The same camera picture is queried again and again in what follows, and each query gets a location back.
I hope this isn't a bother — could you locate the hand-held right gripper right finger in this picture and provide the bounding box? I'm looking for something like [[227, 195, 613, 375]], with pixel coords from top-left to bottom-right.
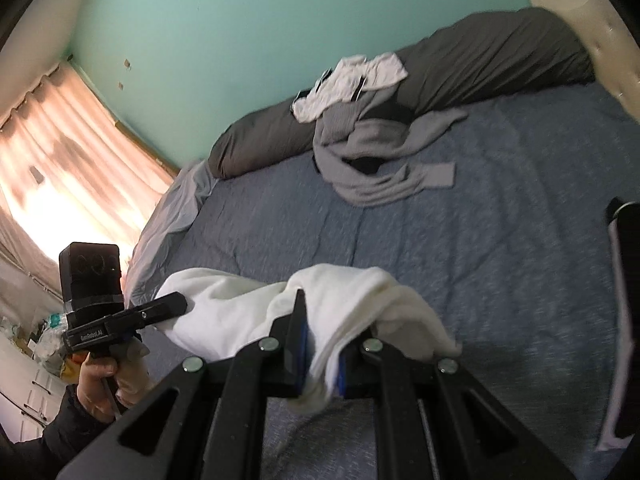
[[337, 337, 576, 480]]

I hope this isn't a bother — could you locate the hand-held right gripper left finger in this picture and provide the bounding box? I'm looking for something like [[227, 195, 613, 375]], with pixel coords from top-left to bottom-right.
[[56, 288, 308, 480]]

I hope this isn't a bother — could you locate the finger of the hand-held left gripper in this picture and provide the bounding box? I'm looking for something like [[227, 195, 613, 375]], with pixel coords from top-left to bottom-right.
[[124, 291, 188, 330]]

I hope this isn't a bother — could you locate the white long-sleeve shirt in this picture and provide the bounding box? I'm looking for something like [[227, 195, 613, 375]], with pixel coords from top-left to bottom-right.
[[156, 264, 463, 413]]

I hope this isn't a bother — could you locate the person's left forearm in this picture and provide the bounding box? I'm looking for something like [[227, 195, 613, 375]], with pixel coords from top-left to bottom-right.
[[0, 385, 121, 480]]

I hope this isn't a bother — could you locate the person's left hand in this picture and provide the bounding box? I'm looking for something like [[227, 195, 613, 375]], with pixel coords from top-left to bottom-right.
[[70, 340, 153, 418]]

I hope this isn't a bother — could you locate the pile of plastic bags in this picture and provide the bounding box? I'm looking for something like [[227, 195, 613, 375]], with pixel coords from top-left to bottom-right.
[[0, 310, 73, 378]]

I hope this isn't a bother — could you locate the light blue bed sheet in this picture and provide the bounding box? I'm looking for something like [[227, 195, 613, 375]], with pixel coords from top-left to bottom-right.
[[122, 160, 218, 301]]

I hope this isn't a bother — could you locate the peach window curtain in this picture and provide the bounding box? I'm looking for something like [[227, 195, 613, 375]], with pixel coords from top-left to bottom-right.
[[0, 60, 178, 281]]

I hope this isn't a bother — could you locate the white drawer cabinet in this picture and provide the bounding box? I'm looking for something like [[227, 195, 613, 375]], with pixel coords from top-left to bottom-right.
[[0, 335, 66, 443]]

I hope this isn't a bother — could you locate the blue speckled bedspread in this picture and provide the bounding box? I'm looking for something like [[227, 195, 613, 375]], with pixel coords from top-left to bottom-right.
[[122, 82, 640, 480]]

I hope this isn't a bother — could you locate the grey knit garment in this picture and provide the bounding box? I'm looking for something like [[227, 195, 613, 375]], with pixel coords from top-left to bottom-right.
[[312, 87, 468, 207]]

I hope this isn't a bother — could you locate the white printed garment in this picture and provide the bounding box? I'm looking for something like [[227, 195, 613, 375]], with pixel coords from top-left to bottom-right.
[[291, 52, 408, 123]]

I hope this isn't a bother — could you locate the black and grey garment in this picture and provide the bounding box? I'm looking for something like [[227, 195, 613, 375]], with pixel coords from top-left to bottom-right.
[[597, 197, 640, 451]]

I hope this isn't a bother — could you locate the cream tufted headboard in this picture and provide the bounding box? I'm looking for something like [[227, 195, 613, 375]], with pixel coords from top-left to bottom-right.
[[512, 0, 640, 121]]

